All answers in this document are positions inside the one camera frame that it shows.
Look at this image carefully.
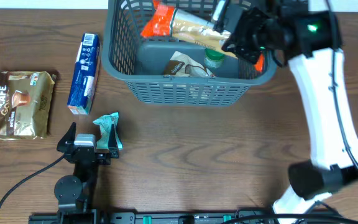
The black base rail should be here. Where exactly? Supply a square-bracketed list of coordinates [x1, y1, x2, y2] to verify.
[28, 209, 268, 224]

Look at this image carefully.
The beige Pantree snack bag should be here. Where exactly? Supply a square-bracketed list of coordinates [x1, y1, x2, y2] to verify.
[163, 51, 215, 78]

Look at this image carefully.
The crumpled teal snack packet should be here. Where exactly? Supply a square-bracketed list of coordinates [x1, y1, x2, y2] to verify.
[93, 112, 119, 149]

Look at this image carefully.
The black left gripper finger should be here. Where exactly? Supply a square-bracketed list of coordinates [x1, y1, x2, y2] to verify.
[57, 122, 76, 152]
[108, 123, 119, 151]

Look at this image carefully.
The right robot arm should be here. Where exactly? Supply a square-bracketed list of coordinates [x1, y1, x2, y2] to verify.
[212, 1, 358, 223]

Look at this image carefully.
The green lidded jar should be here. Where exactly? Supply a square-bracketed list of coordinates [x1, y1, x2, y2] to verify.
[204, 49, 225, 68]

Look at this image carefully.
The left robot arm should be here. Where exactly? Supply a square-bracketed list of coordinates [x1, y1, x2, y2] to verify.
[54, 123, 119, 224]

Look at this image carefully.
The gold Nescafe coffee bag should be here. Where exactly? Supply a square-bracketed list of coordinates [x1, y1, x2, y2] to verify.
[0, 71, 57, 140]

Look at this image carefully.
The grey plastic lattice basket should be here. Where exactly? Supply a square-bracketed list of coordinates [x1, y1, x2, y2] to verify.
[101, 0, 277, 106]

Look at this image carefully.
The blue rectangular carton box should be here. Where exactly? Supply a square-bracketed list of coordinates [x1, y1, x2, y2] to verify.
[67, 33, 101, 115]

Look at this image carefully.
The orange biscuit packet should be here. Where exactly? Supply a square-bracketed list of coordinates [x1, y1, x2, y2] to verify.
[140, 0, 265, 74]

